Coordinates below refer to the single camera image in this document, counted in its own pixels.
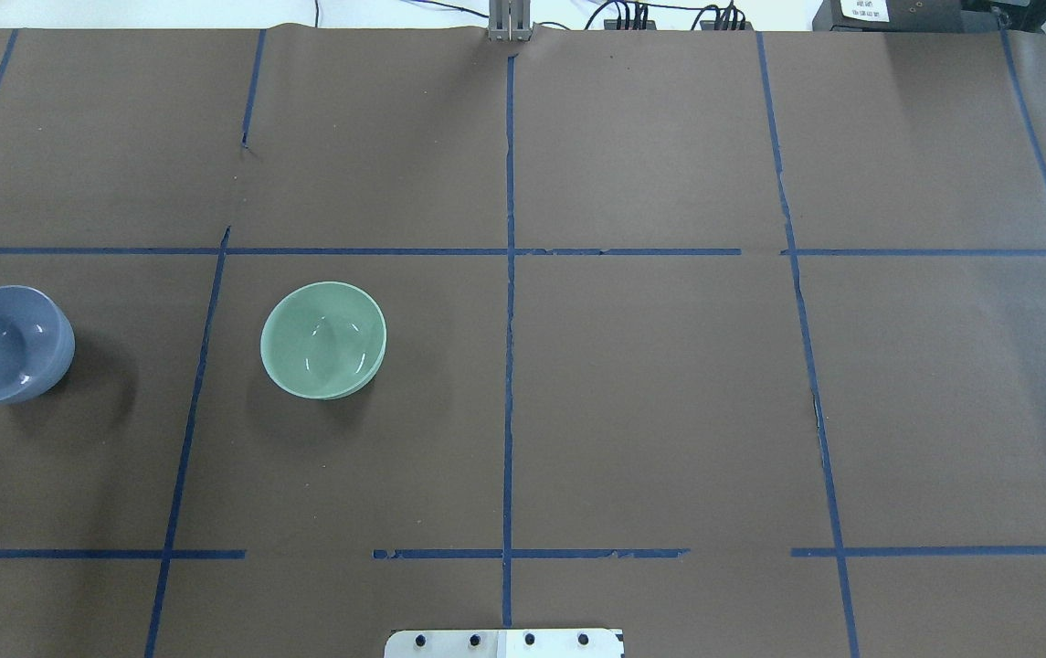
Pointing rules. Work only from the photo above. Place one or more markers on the blue ceramic bowl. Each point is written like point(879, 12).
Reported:
point(37, 344)

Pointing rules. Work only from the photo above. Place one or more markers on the green ceramic bowl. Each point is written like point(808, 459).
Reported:
point(324, 341)

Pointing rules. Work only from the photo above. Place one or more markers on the brown paper table cover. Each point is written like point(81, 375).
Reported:
point(734, 343)

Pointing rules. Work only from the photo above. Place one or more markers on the black power strip left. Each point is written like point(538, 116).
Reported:
point(634, 23)

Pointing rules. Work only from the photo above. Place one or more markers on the black box with label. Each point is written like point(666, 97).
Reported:
point(943, 17)

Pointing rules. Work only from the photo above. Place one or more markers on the grey aluminium frame post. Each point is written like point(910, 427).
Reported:
point(510, 20)

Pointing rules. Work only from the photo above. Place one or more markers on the white metal base plate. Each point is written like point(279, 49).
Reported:
point(554, 642)

